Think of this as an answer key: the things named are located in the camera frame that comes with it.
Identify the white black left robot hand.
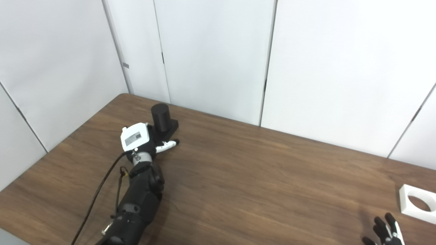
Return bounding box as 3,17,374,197
120,122,180,162

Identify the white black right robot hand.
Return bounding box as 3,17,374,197
362,213,406,245

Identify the black peg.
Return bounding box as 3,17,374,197
151,103,180,142

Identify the white square piece with hole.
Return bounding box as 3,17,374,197
399,184,436,225

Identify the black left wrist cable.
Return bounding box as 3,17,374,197
71,151,137,245

